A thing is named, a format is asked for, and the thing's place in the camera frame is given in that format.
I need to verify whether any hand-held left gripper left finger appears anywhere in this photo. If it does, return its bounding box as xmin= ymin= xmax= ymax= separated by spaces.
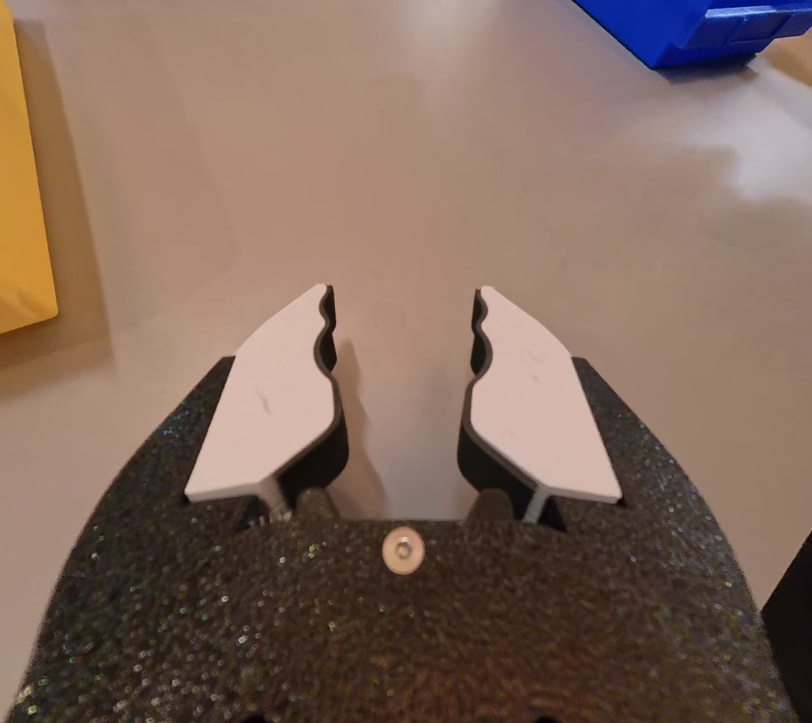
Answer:
xmin=184 ymin=284 xmax=348 ymax=521

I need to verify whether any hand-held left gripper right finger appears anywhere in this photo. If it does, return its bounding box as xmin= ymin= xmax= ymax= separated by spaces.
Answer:
xmin=458 ymin=285 xmax=623 ymax=524

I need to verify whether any black object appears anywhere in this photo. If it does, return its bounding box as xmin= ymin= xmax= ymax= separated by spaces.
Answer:
xmin=760 ymin=550 xmax=812 ymax=723

